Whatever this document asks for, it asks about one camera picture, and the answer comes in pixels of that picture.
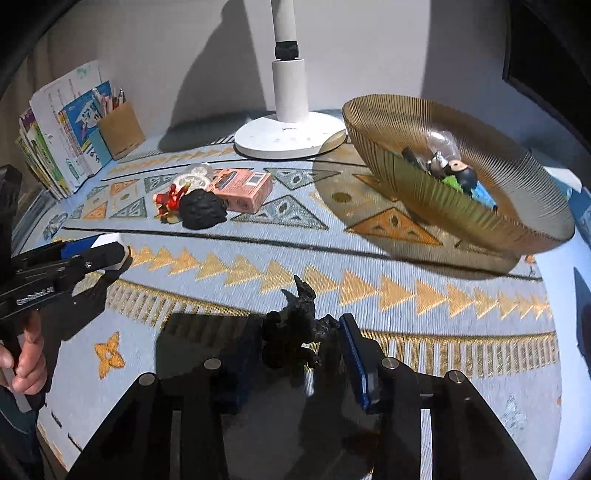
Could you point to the white desk lamp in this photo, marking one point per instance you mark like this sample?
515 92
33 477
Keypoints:
293 130

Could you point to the black monitor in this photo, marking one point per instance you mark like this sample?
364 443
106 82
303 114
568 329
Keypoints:
547 59

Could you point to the row of upright books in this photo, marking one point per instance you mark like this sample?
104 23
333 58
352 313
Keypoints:
56 129

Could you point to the black card reader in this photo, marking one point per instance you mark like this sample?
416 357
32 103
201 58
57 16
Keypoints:
411 157

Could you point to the cork pencil holder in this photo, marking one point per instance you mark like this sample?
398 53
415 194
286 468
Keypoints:
121 131

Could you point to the clear plastic dome cup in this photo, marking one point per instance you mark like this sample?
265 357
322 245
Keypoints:
443 142

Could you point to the person's left hand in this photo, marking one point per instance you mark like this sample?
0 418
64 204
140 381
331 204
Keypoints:
30 370

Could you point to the tissue box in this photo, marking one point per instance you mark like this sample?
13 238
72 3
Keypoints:
566 177

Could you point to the amber ribbed glass bowl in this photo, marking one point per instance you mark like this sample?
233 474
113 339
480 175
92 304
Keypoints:
533 215

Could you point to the patterned blue table mat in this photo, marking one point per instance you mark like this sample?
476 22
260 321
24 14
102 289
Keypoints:
427 297

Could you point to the red iron man figurine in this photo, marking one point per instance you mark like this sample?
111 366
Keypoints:
167 203

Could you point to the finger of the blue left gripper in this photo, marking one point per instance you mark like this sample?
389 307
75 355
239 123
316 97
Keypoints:
75 247

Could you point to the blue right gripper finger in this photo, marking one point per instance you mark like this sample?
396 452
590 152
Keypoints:
362 357

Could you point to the pens in holder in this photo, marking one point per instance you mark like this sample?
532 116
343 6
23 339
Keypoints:
105 104

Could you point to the clear correction tape dispenser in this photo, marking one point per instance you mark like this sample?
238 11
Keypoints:
197 176

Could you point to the penguin figurine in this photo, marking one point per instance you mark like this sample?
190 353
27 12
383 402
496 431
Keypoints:
441 168

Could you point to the black dragon figurine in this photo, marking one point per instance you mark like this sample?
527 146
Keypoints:
295 337

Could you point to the white charger cube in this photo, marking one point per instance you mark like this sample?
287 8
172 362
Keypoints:
109 252

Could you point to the pink capybara carton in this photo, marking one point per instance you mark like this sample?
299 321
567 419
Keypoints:
242 190

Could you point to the black spiky ball toy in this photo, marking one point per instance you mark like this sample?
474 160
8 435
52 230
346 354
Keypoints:
200 209

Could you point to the blue rectangular battery box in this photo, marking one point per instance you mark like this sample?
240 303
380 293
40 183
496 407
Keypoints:
481 194

